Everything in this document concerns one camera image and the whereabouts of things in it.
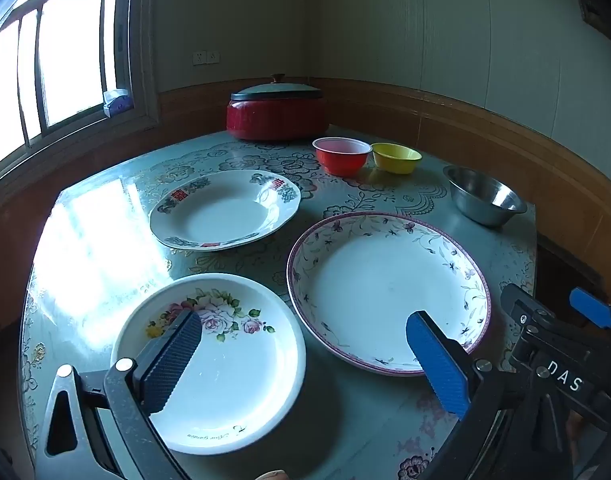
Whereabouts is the white plate with red-green pattern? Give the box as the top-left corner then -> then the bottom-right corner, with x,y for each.
149,169 -> 302,252

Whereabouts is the red plastic bowl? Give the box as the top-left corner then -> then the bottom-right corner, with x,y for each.
312,137 -> 373,177

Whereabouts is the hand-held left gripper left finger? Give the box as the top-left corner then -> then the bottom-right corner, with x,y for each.
35,307 -> 206,480

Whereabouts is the window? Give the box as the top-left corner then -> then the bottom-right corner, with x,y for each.
0,0 -> 161,191

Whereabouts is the dark picture frame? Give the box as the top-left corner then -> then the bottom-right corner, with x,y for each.
575,0 -> 611,28

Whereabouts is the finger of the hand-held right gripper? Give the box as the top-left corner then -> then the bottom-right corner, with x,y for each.
569,287 -> 611,333
500,284 -> 557,348

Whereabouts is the dark pot lid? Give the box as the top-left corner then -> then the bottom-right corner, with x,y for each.
231,73 -> 323,107

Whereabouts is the large purple-rimmed floral plate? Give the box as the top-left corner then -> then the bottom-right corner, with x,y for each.
286,211 -> 492,377

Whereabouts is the purple tissue box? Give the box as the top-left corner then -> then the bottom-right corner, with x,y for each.
104,87 -> 134,118

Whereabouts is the stainless steel bowl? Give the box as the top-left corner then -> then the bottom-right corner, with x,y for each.
443,165 -> 528,227

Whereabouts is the yellow plastic bowl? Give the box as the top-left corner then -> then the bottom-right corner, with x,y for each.
372,142 -> 423,175

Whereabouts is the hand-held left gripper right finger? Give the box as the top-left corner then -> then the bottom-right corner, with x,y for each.
405,310 -> 581,480

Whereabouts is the red electric pot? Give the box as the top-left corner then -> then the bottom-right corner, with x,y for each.
226,95 -> 329,141

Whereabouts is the white plate with rose print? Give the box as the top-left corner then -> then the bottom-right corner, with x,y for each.
110,273 -> 307,456

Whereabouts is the floral tablecloth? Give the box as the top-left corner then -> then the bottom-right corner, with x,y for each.
18,132 -> 536,480

